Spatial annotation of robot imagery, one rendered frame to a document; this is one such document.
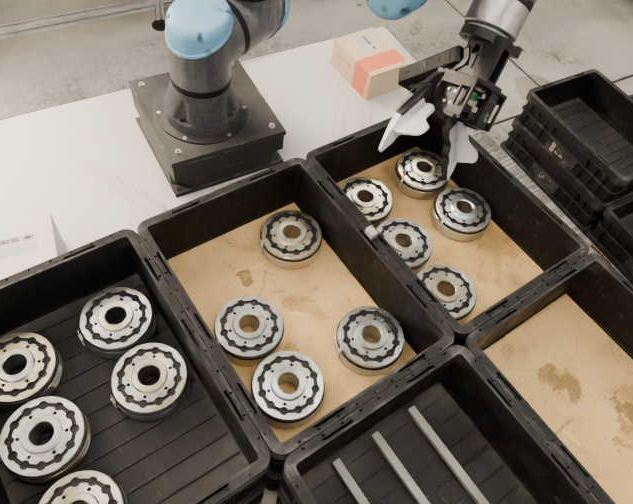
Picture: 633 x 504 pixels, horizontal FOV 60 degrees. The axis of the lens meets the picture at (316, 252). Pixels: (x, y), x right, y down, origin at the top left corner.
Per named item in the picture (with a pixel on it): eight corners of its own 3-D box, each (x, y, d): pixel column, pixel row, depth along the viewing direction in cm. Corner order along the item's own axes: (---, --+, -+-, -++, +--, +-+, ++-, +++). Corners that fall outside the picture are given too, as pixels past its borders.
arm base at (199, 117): (158, 90, 115) (153, 50, 107) (229, 82, 120) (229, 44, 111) (172, 142, 108) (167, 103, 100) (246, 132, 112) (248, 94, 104)
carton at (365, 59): (330, 63, 144) (334, 38, 138) (367, 52, 149) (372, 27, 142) (365, 100, 137) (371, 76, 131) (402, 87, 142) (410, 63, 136)
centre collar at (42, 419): (17, 426, 70) (15, 424, 69) (57, 409, 71) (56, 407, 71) (26, 462, 67) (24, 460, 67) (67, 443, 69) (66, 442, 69)
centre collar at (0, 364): (-8, 358, 74) (-10, 356, 74) (30, 343, 76) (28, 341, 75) (1, 389, 72) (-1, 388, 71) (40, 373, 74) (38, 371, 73)
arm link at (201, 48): (154, 71, 104) (146, 6, 93) (203, 41, 111) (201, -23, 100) (202, 103, 101) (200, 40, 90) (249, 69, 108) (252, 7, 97)
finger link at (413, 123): (395, 144, 69) (448, 103, 71) (367, 131, 74) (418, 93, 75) (401, 163, 72) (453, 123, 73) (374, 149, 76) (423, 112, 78)
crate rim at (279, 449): (135, 234, 83) (132, 224, 81) (300, 164, 94) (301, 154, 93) (276, 466, 66) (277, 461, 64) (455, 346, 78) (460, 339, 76)
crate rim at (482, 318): (300, 164, 95) (301, 154, 93) (428, 109, 106) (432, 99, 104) (455, 346, 78) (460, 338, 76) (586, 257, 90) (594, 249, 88)
